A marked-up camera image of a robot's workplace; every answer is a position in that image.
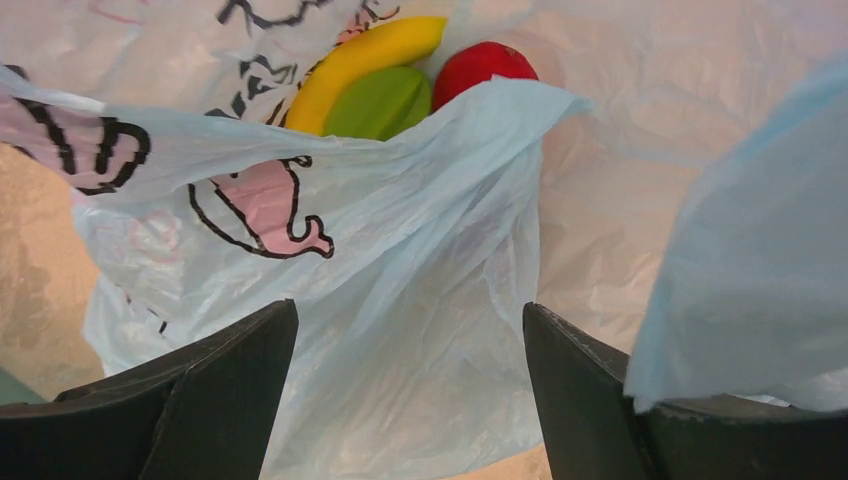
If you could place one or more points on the red fake apple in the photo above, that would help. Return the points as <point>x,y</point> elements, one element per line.
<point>476,64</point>

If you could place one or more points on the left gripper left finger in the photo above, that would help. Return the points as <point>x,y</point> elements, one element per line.
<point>204,411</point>

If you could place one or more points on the teal plastic tub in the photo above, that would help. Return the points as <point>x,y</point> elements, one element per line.
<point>14,391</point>

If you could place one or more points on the light blue plastic bag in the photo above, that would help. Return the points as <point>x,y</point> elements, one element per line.
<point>674,183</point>

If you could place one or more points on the yellow fake banana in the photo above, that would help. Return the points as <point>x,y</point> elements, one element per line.
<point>396,43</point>

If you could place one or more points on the green fake fruit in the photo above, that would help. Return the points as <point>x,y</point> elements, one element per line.
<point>380,105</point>

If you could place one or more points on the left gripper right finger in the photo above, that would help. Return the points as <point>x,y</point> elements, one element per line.
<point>590,429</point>

